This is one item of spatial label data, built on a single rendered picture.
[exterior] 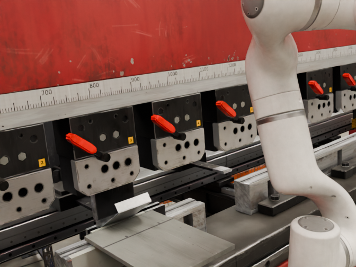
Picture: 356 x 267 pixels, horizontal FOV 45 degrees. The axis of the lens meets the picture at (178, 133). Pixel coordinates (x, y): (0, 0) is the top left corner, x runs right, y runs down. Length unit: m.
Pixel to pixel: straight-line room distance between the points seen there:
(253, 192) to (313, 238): 0.52
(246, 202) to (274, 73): 0.58
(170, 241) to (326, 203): 0.31
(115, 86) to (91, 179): 0.20
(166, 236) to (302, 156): 0.32
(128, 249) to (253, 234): 0.41
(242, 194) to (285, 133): 0.53
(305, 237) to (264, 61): 0.31
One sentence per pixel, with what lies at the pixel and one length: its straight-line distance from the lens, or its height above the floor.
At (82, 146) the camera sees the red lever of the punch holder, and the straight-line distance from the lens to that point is 0.83.
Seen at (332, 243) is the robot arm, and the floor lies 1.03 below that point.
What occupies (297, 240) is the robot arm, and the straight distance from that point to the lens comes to 0.79.
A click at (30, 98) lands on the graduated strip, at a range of 0.82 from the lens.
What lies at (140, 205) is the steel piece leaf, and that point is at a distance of 0.93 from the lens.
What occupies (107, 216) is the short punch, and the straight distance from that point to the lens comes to 0.99.
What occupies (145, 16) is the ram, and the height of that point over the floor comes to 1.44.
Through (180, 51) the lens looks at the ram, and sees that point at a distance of 1.01.
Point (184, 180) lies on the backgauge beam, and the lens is 1.43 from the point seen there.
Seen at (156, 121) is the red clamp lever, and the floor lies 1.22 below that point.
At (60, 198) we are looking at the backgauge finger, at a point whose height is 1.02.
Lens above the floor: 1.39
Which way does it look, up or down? 12 degrees down
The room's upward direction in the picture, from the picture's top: 5 degrees counter-clockwise
